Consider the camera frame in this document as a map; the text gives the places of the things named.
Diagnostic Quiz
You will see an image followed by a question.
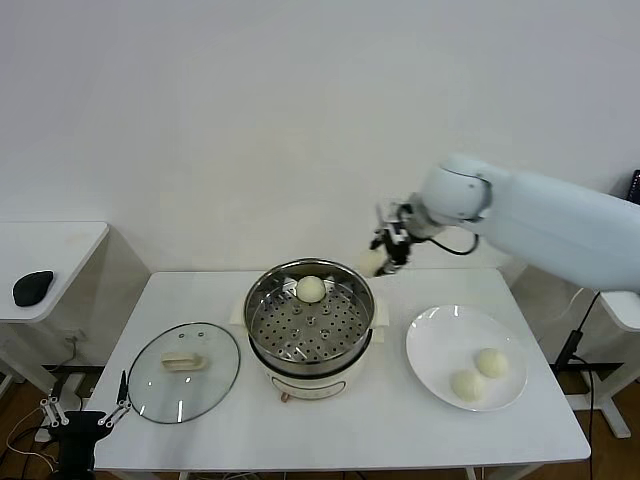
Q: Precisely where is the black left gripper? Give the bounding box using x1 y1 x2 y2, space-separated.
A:
40 369 134 480

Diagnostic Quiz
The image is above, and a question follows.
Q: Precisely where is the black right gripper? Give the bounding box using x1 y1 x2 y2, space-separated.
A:
369 199 419 277

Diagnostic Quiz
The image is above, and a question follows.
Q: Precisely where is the white steamed baozi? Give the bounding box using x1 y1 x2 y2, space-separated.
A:
449 369 487 403
360 249 387 277
472 348 511 379
296 275 327 304

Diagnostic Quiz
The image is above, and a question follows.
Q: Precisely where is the glass lid with cream handle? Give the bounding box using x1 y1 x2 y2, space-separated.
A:
126 322 242 425

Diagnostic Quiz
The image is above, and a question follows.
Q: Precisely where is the stainless steel steamer basket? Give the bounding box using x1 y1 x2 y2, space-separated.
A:
243 258 375 374

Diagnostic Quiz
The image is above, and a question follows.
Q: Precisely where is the white round plate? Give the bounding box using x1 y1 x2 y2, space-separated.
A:
405 305 529 412

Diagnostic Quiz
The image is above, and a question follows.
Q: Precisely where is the black computer mouse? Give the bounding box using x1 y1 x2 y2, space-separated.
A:
12 270 55 307

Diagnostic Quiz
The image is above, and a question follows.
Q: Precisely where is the white side desk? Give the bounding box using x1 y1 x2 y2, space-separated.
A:
594 289 640 441
0 222 111 416

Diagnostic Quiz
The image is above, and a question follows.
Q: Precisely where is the cream electric cooking pot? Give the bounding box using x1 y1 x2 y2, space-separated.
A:
230 297 391 404

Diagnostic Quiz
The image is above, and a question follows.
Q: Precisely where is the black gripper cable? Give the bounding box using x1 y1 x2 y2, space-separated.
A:
427 232 482 256

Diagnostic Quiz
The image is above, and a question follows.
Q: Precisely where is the white cable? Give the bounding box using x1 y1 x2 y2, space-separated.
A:
558 292 582 321

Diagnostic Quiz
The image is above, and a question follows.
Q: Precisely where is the black cable with inline adapter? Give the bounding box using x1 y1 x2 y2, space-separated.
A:
549 292 604 480

